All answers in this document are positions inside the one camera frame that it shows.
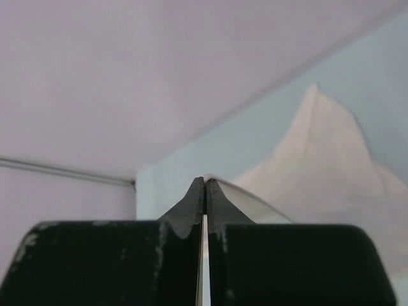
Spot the white printed t-shirt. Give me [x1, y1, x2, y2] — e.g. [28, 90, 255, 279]
[218, 85, 407, 281]

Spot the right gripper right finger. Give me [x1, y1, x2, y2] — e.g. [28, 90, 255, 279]
[205, 178, 255, 236]

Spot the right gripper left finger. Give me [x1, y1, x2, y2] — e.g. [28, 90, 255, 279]
[158, 177, 204, 239]

